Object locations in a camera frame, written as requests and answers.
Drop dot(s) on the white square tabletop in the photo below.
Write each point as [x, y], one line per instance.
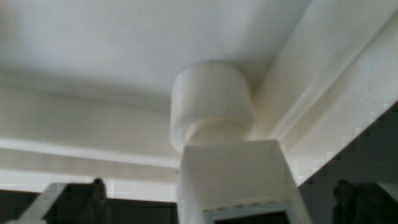
[93, 53]

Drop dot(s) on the white table leg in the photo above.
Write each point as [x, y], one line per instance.
[236, 188]

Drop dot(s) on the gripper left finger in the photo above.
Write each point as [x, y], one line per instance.
[70, 204]

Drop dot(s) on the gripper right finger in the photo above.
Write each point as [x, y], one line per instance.
[367, 203]

